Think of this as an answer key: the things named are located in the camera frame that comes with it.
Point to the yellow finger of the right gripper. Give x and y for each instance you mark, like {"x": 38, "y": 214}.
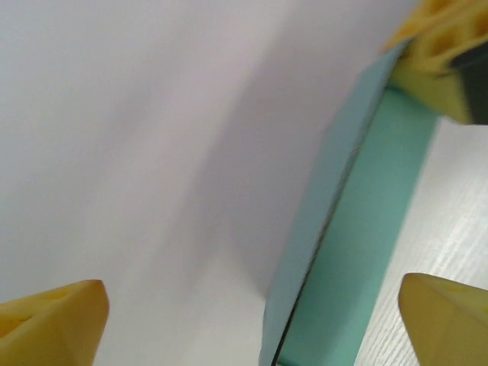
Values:
{"x": 431, "y": 87}

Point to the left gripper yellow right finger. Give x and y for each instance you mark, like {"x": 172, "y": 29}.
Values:
{"x": 450, "y": 328}

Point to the teal cardboard box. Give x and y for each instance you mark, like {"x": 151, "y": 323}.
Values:
{"x": 366, "y": 228}

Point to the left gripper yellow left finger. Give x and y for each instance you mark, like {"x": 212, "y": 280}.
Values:
{"x": 53, "y": 328}

